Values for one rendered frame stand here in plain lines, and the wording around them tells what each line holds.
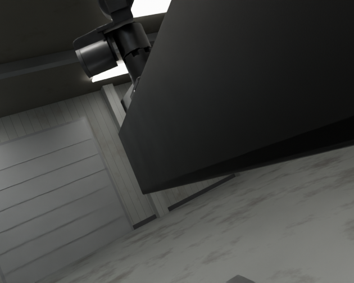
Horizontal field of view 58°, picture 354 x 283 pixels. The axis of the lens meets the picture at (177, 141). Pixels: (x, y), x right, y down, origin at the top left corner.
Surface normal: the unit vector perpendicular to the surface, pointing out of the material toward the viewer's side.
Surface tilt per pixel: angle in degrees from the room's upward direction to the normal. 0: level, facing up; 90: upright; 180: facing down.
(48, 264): 90
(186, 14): 89
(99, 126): 90
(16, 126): 90
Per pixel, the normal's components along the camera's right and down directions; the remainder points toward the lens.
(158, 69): -0.88, 0.35
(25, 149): 0.40, -0.25
